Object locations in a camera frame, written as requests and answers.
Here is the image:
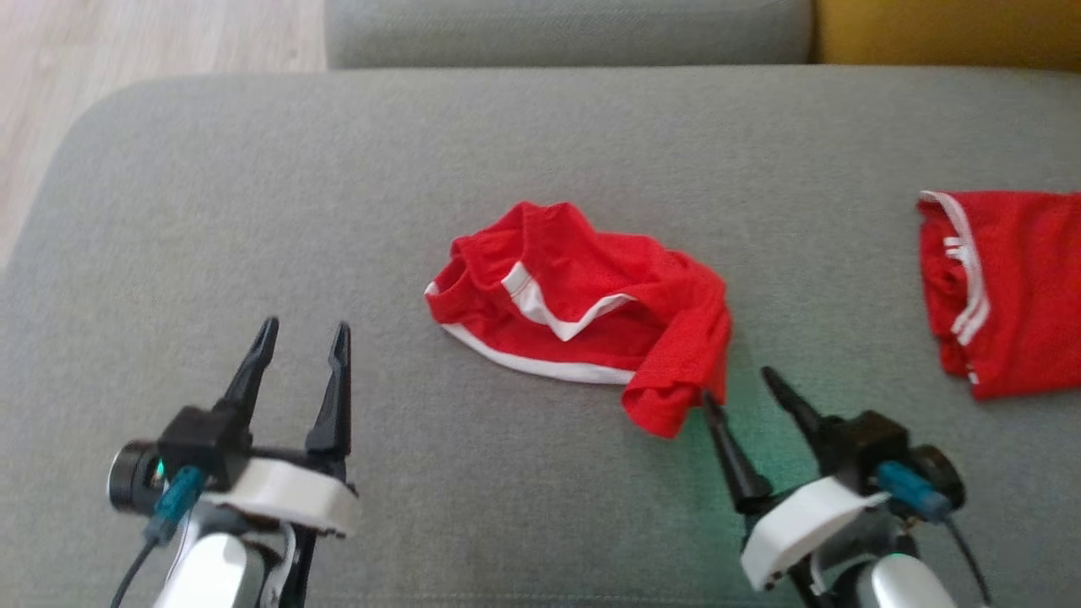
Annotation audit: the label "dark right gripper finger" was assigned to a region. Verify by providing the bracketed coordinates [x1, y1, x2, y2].
[761, 365, 834, 462]
[702, 392, 774, 517]

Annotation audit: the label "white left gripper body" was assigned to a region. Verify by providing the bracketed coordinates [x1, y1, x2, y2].
[203, 442, 361, 540]

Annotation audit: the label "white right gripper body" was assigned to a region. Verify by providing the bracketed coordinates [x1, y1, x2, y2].
[739, 475, 893, 593]

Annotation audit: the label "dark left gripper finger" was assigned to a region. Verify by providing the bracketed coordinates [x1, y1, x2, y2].
[305, 321, 353, 463]
[220, 317, 280, 425]

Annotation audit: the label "red white-trimmed mesh shorts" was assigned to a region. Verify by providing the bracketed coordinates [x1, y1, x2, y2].
[425, 201, 734, 440]

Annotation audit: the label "red numbered basketball jersey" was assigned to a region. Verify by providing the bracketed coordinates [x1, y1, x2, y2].
[918, 190, 1081, 402]

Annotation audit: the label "large grey sofa seat cushion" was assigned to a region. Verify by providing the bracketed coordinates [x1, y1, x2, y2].
[0, 66, 1081, 608]

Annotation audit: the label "large yellow sofa backrest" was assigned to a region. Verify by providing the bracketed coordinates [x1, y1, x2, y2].
[813, 0, 1081, 75]

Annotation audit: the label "middle grey sofa seat cushion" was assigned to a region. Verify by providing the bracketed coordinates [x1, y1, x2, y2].
[325, 0, 816, 70]

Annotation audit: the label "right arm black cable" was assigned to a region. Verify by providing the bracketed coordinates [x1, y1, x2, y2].
[941, 514, 994, 605]

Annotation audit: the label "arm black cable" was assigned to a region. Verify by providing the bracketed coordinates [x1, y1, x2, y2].
[941, 514, 994, 605]
[109, 535, 162, 608]

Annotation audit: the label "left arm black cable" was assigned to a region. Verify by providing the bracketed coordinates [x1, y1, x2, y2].
[109, 535, 162, 608]

